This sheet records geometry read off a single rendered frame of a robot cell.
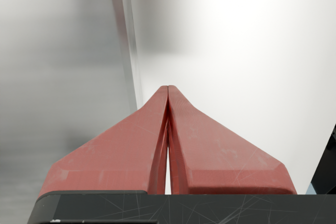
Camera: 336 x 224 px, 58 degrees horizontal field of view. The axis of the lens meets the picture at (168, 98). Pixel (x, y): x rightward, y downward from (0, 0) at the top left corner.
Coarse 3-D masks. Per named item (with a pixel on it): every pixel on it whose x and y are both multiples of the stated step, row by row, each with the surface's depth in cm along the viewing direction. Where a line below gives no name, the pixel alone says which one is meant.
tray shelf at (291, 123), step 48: (144, 0) 16; (192, 0) 16; (240, 0) 16; (288, 0) 16; (144, 48) 18; (192, 48) 18; (240, 48) 18; (288, 48) 18; (144, 96) 20; (192, 96) 20; (240, 96) 20; (288, 96) 20; (288, 144) 23
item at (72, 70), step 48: (0, 0) 15; (48, 0) 15; (96, 0) 16; (0, 48) 17; (48, 48) 17; (96, 48) 17; (0, 96) 19; (48, 96) 19; (96, 96) 19; (0, 144) 22; (48, 144) 22; (0, 192) 25
